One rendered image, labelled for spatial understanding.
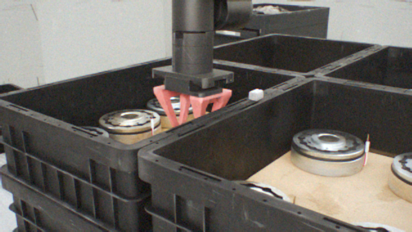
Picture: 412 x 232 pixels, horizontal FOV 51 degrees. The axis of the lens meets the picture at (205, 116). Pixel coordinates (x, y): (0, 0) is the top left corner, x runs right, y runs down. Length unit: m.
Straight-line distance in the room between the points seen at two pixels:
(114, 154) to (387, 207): 0.33
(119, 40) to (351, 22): 2.09
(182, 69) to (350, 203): 0.27
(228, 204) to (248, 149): 0.22
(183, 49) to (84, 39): 3.32
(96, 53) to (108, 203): 3.48
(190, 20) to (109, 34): 3.45
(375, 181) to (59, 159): 0.41
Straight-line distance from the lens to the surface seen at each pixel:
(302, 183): 0.59
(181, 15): 0.57
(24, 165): 0.64
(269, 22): 2.05
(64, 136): 0.51
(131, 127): 0.69
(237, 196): 0.35
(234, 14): 0.62
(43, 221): 0.65
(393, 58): 1.09
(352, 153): 0.61
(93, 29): 3.92
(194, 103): 0.57
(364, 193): 0.59
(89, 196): 0.53
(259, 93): 0.58
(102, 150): 0.46
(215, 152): 0.51
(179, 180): 0.38
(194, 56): 0.57
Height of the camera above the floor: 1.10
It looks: 19 degrees down
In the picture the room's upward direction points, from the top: straight up
